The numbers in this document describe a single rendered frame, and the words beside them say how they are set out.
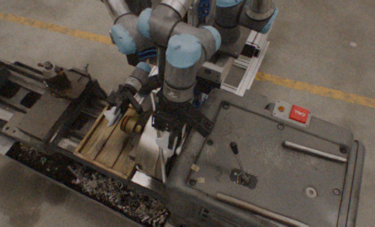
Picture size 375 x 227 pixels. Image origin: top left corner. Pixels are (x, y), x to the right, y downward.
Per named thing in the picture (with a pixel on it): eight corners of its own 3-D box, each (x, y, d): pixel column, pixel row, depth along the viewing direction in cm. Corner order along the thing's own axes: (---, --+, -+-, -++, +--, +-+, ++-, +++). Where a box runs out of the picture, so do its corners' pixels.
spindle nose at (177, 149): (197, 135, 127) (196, 117, 107) (178, 177, 119) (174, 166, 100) (191, 133, 127) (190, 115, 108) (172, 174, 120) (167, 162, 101)
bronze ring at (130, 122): (147, 116, 116) (128, 108, 118) (136, 134, 112) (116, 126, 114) (149, 127, 124) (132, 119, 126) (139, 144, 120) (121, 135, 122)
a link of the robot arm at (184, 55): (210, 38, 62) (192, 53, 56) (201, 78, 70) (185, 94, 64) (180, 27, 64) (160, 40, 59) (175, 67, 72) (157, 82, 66)
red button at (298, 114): (307, 112, 102) (309, 109, 101) (304, 125, 100) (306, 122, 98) (291, 106, 104) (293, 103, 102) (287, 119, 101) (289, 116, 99)
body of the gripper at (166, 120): (162, 113, 83) (166, 80, 74) (188, 123, 81) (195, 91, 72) (150, 128, 77) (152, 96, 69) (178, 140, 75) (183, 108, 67)
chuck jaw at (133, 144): (156, 140, 112) (142, 163, 105) (157, 146, 116) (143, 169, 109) (133, 130, 115) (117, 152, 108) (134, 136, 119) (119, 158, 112)
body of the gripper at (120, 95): (109, 109, 128) (122, 90, 134) (125, 116, 126) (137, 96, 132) (104, 100, 122) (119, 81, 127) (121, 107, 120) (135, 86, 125)
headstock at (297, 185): (322, 169, 131) (370, 133, 97) (300, 274, 109) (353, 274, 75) (207, 123, 144) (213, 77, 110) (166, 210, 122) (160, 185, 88)
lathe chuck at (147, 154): (189, 125, 135) (186, 94, 106) (161, 184, 124) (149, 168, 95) (173, 118, 137) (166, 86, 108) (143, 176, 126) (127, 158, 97)
